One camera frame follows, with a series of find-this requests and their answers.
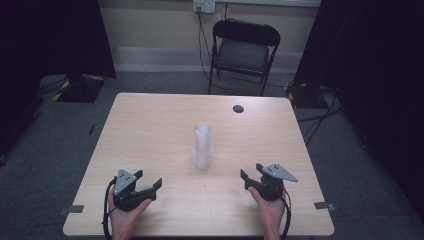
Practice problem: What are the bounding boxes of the black stand base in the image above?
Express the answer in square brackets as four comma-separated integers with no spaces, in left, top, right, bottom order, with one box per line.
[285,81,331,110]
[52,73,107,104]

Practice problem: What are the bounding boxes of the stack of clear plastic cups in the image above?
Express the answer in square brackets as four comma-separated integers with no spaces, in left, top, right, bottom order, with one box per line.
[191,121,214,171]

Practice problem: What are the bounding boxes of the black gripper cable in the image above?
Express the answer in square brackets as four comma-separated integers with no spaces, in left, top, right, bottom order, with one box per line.
[101,177,118,240]
[279,188,293,240]

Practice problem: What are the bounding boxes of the grey tape strip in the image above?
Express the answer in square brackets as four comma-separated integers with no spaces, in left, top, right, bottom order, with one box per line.
[313,201,337,212]
[57,204,85,216]

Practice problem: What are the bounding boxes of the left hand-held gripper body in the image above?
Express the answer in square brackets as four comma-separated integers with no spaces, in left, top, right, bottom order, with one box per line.
[112,168,158,212]

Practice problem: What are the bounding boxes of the dark curtain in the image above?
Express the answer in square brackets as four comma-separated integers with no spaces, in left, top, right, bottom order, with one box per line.
[0,0,117,158]
[292,0,424,214]

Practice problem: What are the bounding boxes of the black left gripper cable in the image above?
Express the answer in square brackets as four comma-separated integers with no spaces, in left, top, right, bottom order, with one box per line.
[101,177,118,240]

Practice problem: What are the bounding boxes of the black floor cables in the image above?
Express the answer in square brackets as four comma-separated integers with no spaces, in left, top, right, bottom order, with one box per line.
[295,87,345,147]

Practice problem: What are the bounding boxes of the black wall socket cable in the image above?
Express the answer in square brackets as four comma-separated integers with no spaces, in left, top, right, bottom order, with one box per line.
[196,7,221,91]

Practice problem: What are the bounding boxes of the person's right hand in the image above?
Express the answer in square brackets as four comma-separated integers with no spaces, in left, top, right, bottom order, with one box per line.
[247,186,287,240]

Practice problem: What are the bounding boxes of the white wall socket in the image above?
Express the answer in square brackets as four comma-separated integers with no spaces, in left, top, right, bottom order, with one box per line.
[192,0,217,15]

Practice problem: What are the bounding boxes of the person's left hand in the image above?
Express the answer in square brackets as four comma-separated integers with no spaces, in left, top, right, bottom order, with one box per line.
[106,188,153,240]

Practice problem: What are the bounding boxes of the black folding chair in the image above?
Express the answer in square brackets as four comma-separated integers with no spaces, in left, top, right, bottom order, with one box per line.
[207,18,282,97]

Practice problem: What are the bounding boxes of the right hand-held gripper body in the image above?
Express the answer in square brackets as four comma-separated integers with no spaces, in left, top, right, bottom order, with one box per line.
[245,162,299,202]

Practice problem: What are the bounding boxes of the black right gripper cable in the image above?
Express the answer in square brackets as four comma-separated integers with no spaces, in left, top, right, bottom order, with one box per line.
[279,188,293,240]

